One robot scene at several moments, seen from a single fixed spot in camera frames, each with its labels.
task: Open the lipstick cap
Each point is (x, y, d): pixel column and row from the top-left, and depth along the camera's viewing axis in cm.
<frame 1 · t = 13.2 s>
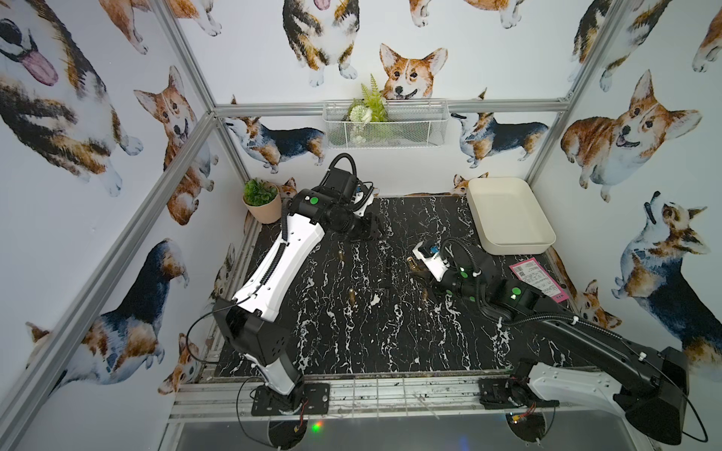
left hand: (384, 233, 73), fingers open
right hand: (412, 270, 71), fingers closed
potted green plant: (263, 200, 106), point 13 cm above the table
cream rectangular tray: (510, 218, 109), point 6 cm above the table
pink label card: (531, 272, 100), on the table
gold lipstick near left: (352, 297, 92), point 3 cm above the table

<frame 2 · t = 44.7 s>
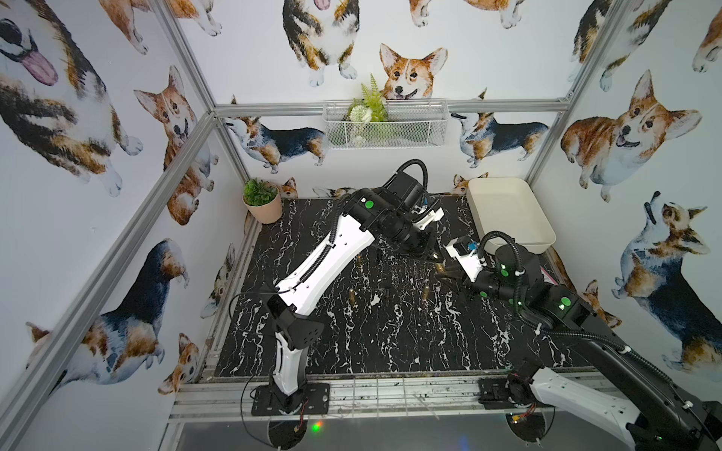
left hand: (445, 257, 64), fingers closed
right hand: (439, 271, 67), fingers closed
the named things where they were.

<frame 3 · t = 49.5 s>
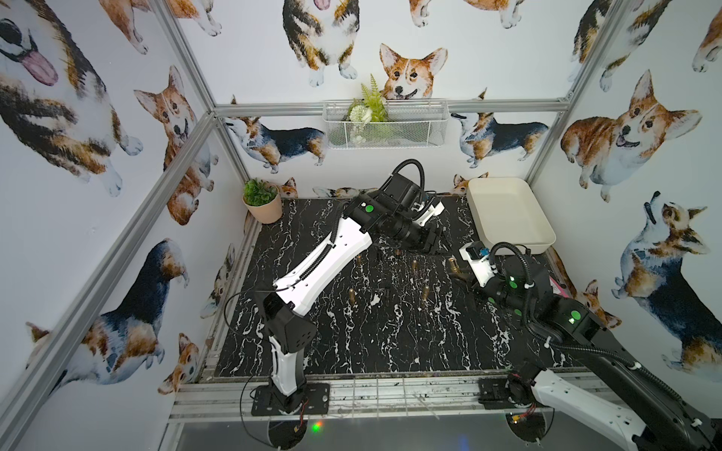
left hand: (450, 251, 66), fingers open
right hand: (453, 271, 68), fingers closed
the named things where they were.

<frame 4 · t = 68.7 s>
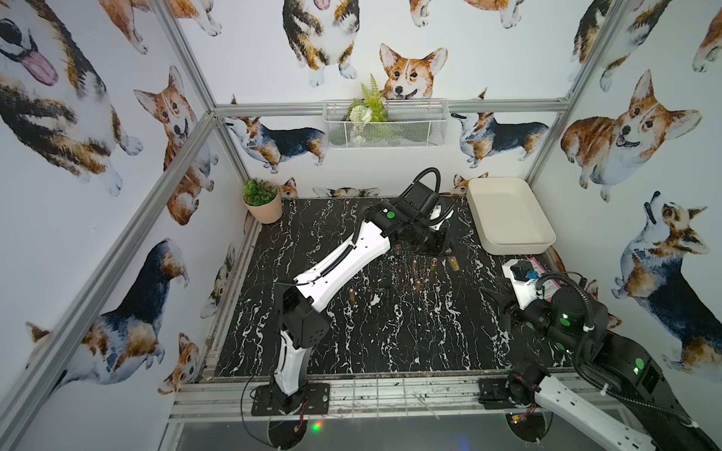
left hand: (461, 252, 69), fingers closed
right hand: (490, 282, 63), fingers open
gold lipstick near right: (454, 263, 73), point 26 cm above the table
the other named things where they were.

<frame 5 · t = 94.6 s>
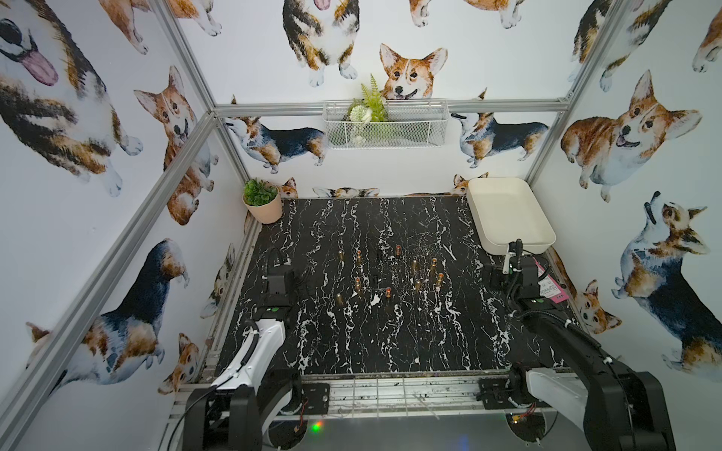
left hand: (296, 273, 88), fingers open
right hand: (500, 263, 87), fingers open
open lipstick tube: (388, 292, 90), point 5 cm above the table
